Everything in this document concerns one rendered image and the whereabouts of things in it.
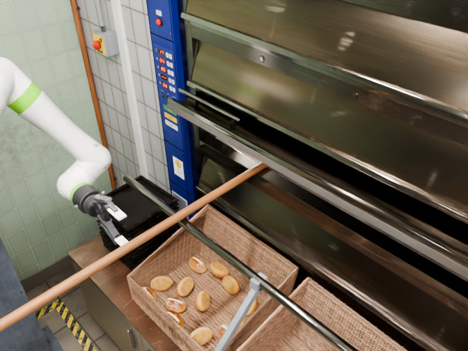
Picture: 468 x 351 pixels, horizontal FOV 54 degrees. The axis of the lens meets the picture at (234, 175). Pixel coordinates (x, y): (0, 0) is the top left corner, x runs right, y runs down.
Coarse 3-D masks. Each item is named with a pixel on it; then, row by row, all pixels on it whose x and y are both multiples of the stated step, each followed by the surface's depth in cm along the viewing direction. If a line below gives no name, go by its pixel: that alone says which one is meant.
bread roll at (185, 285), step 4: (184, 280) 205; (188, 280) 206; (192, 280) 207; (180, 284) 203; (184, 284) 203; (188, 284) 205; (192, 284) 207; (176, 288) 204; (180, 288) 202; (184, 288) 203; (188, 288) 204; (180, 292) 202; (184, 292) 202; (188, 292) 204
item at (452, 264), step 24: (192, 120) 168; (216, 120) 166; (240, 144) 153; (264, 144) 154; (288, 144) 156; (312, 168) 143; (336, 168) 145; (360, 192) 134; (384, 192) 135; (360, 216) 126; (408, 216) 125; (432, 216) 127; (408, 240) 118; (456, 240) 118; (456, 264) 110
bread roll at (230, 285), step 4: (224, 276) 208; (228, 276) 206; (224, 280) 207; (228, 280) 205; (232, 280) 204; (236, 280) 206; (224, 284) 206; (228, 284) 204; (232, 284) 203; (236, 284) 203; (224, 288) 206; (228, 288) 204; (232, 288) 203; (236, 288) 202; (228, 292) 205; (232, 292) 203; (236, 292) 203
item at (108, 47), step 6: (96, 30) 213; (108, 30) 213; (96, 36) 211; (102, 36) 207; (108, 36) 209; (114, 36) 211; (102, 42) 209; (108, 42) 210; (114, 42) 212; (102, 48) 211; (108, 48) 211; (114, 48) 213; (102, 54) 214; (108, 54) 213; (114, 54) 215
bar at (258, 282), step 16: (128, 176) 179; (144, 192) 172; (160, 208) 166; (192, 224) 157; (208, 240) 151; (224, 256) 146; (240, 272) 142; (256, 288) 138; (272, 288) 135; (288, 304) 131; (240, 320) 140; (304, 320) 127; (224, 336) 140; (336, 336) 122
